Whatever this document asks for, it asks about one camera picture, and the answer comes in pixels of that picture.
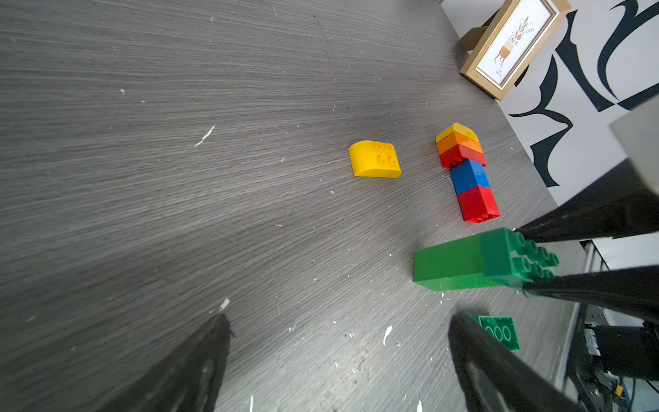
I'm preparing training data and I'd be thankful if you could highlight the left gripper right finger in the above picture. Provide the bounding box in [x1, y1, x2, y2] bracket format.
[448, 312, 583, 411]

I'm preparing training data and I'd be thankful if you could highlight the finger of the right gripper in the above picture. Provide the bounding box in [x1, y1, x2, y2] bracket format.
[516, 160, 658, 243]
[523, 265, 658, 322]

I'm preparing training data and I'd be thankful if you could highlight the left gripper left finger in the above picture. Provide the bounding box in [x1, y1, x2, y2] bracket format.
[100, 313, 231, 411]

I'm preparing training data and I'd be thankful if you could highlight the dark green wide lego brick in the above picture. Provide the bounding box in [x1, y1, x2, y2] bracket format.
[473, 315, 521, 352]

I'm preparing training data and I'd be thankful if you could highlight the dark green long lego brick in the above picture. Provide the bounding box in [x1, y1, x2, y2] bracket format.
[479, 228, 559, 288]

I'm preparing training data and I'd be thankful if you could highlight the red square lego brick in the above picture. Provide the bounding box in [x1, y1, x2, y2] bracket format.
[458, 185, 500, 223]

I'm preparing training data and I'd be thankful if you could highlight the blue square lego brick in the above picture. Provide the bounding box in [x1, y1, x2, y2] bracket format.
[451, 160, 491, 195]

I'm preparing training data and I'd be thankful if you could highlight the yellow curved lego brick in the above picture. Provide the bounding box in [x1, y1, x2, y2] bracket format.
[348, 140, 402, 179]
[435, 123, 479, 142]

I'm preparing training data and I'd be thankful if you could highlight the red long lego brick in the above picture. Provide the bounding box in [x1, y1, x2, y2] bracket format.
[439, 144, 487, 169]

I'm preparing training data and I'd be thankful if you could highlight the orange lego brick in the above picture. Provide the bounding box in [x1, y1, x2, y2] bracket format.
[436, 132, 483, 154]

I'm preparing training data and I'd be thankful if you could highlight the light green square lego brick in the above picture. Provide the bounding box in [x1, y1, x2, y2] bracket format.
[414, 235, 490, 292]

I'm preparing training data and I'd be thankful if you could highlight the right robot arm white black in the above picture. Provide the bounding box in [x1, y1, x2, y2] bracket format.
[517, 160, 658, 381]

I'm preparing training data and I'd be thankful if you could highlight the wooden framed picture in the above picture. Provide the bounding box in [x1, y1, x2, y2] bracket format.
[460, 0, 571, 101]

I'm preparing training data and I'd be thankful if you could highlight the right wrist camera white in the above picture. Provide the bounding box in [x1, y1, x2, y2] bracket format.
[611, 95, 658, 194]

